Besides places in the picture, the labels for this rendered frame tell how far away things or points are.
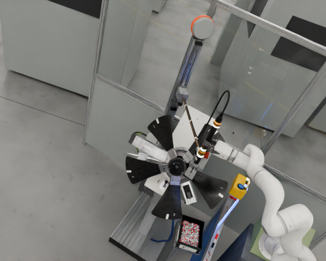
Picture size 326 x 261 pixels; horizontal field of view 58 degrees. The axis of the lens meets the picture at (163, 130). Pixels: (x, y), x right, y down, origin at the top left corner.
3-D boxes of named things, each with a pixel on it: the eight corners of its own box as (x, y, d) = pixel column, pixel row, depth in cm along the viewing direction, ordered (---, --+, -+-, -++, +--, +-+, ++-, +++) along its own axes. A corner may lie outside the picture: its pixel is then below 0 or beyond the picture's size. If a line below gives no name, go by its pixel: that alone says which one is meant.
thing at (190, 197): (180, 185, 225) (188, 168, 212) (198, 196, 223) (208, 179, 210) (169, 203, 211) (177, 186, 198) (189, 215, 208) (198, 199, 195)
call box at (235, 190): (233, 180, 233) (238, 172, 226) (244, 187, 231) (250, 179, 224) (227, 194, 221) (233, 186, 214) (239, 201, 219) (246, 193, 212)
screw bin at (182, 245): (179, 219, 212) (182, 214, 207) (201, 226, 213) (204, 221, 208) (174, 246, 195) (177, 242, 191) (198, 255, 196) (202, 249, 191)
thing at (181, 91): (174, 93, 234) (178, 85, 228) (182, 95, 236) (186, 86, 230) (177, 101, 226) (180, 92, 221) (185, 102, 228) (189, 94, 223)
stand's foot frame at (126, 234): (141, 195, 316) (143, 191, 311) (178, 218, 308) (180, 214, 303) (108, 241, 270) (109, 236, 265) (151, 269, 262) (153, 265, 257)
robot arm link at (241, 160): (239, 150, 169) (232, 164, 170) (261, 161, 166) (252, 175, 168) (239, 148, 177) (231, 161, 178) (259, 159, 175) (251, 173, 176)
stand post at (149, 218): (138, 232, 285) (164, 173, 226) (146, 237, 283) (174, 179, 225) (135, 235, 281) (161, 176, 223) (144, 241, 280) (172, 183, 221)
